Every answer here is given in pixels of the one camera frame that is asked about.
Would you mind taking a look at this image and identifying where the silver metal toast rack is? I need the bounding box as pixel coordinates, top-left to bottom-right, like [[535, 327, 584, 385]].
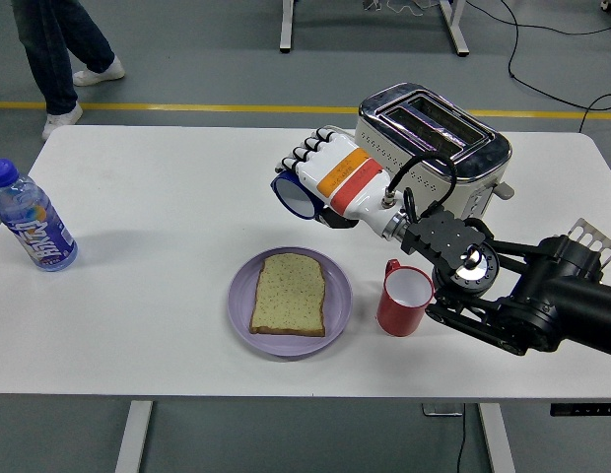
[[569, 218, 611, 277]]

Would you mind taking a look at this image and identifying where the white background desk leg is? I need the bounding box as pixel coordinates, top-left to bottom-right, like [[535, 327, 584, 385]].
[[438, 0, 470, 57], [278, 0, 295, 54]]

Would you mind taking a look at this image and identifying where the slice of toast bread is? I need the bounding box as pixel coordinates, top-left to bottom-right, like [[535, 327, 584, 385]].
[[249, 252, 327, 338]]

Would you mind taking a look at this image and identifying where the blue enamel cup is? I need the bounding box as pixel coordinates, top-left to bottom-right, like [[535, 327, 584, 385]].
[[270, 169, 326, 222]]

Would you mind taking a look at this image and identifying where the cream and chrome toaster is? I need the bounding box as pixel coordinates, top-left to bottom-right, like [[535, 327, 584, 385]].
[[353, 82, 516, 223]]

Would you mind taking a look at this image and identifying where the white table leg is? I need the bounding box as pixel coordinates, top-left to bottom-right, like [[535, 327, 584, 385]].
[[478, 402, 516, 473], [114, 400, 154, 473]]

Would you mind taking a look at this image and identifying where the white floor cable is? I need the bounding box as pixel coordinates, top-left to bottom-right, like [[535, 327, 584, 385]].
[[362, 0, 438, 15]]

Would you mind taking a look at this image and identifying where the purple round plate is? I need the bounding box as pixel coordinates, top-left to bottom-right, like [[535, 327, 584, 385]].
[[227, 245, 354, 358]]

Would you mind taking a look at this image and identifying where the black cable under table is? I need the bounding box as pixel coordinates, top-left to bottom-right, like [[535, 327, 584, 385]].
[[455, 404, 469, 473]]

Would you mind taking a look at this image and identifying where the black looping floor cable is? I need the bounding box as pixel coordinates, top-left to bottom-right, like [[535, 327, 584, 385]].
[[500, 0, 611, 133]]

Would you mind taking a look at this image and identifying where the plastic bottle with blue label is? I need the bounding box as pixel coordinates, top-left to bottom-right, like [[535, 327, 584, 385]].
[[0, 158, 79, 273]]

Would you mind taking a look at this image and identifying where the thin black floor cable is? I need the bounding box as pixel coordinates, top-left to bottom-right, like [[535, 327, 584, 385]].
[[465, 0, 611, 36]]

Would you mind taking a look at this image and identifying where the black table control panel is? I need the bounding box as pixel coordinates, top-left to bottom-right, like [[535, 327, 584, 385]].
[[550, 403, 611, 418]]

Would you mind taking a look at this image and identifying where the grey under-table bracket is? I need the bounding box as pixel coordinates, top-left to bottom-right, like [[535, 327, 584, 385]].
[[422, 403, 464, 418]]

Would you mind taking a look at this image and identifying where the person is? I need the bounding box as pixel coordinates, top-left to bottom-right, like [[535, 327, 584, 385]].
[[9, 0, 127, 144]]

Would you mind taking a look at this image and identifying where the red enamel cup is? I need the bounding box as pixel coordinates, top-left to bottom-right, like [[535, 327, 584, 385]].
[[375, 258, 435, 338]]

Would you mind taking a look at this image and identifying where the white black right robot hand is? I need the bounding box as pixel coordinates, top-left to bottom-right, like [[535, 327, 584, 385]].
[[278, 126, 403, 237]]

